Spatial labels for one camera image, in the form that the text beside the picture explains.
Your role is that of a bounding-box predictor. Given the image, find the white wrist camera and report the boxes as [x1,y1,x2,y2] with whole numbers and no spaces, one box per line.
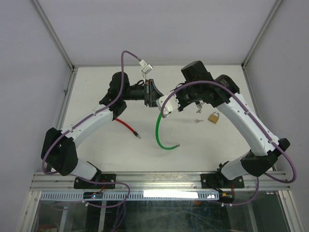
[139,59,153,82]
[156,94,180,117]

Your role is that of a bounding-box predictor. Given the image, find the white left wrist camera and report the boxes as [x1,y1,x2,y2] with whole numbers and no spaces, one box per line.
[139,59,153,82]

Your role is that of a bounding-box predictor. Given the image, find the red cable lock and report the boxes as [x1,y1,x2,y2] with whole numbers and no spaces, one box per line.
[115,118,141,139]

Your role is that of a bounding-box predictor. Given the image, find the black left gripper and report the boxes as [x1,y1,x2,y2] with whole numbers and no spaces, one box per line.
[122,79,163,108]

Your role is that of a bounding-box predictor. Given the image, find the large brass padlock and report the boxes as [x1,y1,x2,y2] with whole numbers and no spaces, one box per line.
[208,112,220,124]

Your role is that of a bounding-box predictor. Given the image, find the green cable lock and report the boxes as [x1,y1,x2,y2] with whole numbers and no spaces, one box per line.
[154,113,180,151]

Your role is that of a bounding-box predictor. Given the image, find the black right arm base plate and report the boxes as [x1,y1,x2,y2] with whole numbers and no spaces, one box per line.
[200,173,244,189]

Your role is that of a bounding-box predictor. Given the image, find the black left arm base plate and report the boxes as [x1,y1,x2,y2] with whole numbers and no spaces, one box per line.
[73,173,116,190]

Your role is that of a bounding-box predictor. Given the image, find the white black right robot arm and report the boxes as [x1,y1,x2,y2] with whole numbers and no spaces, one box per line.
[176,60,290,187]

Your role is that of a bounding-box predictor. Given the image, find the aluminium mounting rail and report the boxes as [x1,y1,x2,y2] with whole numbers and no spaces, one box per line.
[30,171,291,191]

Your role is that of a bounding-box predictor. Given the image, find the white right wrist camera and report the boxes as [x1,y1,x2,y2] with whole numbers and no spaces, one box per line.
[156,94,180,117]

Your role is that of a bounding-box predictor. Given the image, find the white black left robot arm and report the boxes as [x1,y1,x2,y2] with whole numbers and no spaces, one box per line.
[41,72,163,188]

